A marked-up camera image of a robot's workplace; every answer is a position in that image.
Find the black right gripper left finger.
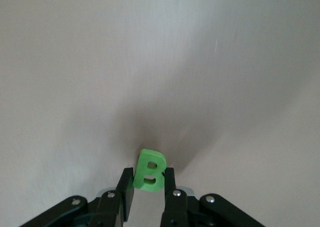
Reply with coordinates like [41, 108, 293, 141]
[19, 167, 136, 227]

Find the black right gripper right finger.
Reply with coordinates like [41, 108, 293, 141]
[159, 167, 266, 227]

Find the green letter B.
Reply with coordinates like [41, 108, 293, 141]
[132, 148, 167, 193]

